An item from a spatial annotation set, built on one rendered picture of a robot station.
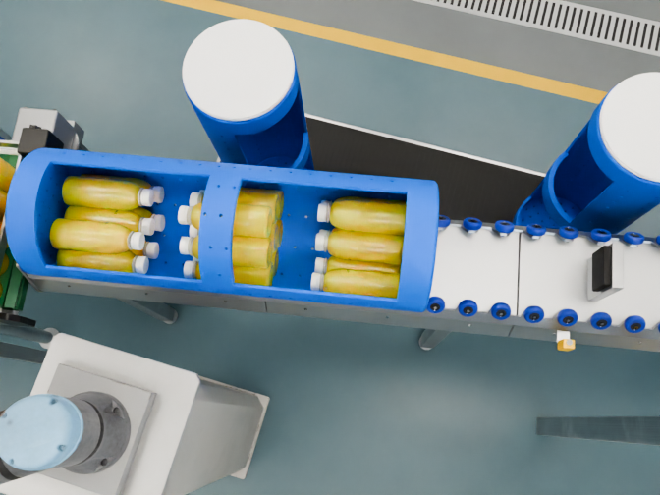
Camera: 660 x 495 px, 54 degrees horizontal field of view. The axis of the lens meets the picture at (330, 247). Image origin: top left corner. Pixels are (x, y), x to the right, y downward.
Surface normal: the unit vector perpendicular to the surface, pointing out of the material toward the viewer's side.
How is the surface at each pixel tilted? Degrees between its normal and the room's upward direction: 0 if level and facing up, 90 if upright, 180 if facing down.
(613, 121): 0
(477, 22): 0
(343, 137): 0
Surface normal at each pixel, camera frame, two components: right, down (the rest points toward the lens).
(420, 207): -0.01, -0.52
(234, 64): -0.04, -0.25
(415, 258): -0.08, 0.18
